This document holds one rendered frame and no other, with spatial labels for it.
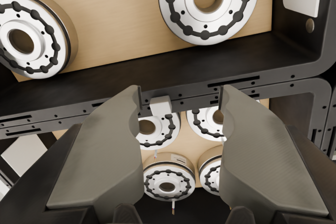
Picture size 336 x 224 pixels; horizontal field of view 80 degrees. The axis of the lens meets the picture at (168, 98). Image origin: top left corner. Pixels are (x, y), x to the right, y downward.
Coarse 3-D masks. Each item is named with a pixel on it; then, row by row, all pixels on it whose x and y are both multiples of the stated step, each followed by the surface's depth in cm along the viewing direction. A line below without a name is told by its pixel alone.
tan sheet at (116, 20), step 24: (72, 0) 25; (96, 0) 24; (120, 0) 24; (144, 0) 24; (264, 0) 23; (96, 24) 26; (120, 24) 26; (144, 24) 26; (264, 24) 25; (96, 48) 28; (120, 48) 27; (144, 48) 27; (168, 48) 27
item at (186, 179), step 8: (152, 168) 35; (160, 168) 35; (168, 168) 35; (176, 168) 34; (184, 168) 35; (144, 176) 36; (152, 176) 36; (160, 176) 36; (176, 176) 36; (184, 176) 36; (192, 176) 36; (144, 184) 37; (152, 184) 37; (184, 184) 37; (192, 184) 36; (152, 192) 39; (184, 192) 38; (168, 200) 39; (176, 200) 39
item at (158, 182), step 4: (164, 176) 36; (168, 176) 36; (156, 180) 36; (160, 180) 36; (164, 180) 36; (168, 180) 35; (172, 180) 35; (176, 180) 36; (156, 184) 36; (176, 184) 36; (180, 184) 37; (156, 188) 37; (160, 188) 37; (172, 188) 38; (176, 188) 36; (160, 192) 37; (164, 192) 37; (168, 192) 37; (172, 192) 37; (176, 192) 37
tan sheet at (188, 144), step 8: (264, 104) 31; (184, 112) 32; (184, 120) 33; (184, 128) 34; (56, 136) 36; (184, 136) 35; (192, 136) 35; (200, 136) 35; (176, 144) 36; (184, 144) 36; (192, 144) 36; (200, 144) 36; (208, 144) 36; (216, 144) 35; (144, 152) 37; (152, 152) 37; (160, 152) 37; (176, 152) 37; (184, 152) 37; (192, 152) 37; (200, 152) 37; (144, 160) 38; (192, 160) 38; (200, 184) 41
